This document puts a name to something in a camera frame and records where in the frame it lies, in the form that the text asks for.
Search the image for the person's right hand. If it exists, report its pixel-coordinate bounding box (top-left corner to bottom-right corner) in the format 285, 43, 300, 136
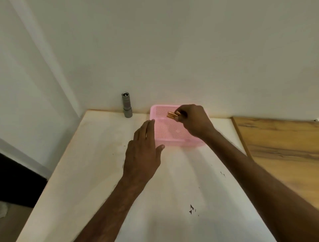
174, 104, 216, 139

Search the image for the person's left hand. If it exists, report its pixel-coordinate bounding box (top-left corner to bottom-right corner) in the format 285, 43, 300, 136
122, 119, 165, 186

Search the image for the pink plastic basket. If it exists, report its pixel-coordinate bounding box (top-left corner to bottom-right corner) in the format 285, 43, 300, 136
149, 104, 209, 148

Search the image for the grey flashlight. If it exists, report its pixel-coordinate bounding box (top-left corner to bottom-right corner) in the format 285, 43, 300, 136
121, 92, 133, 118

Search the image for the person's left forearm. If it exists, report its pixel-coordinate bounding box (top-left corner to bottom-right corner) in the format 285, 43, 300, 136
74, 177, 148, 242

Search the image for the person's right forearm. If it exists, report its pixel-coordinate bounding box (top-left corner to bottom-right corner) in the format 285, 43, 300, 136
204, 129, 319, 242

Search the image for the wood-grain board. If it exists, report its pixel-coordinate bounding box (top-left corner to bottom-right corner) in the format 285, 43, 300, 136
231, 116, 319, 210

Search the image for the black door frame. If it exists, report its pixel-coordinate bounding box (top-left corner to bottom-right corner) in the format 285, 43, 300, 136
0, 152, 48, 209

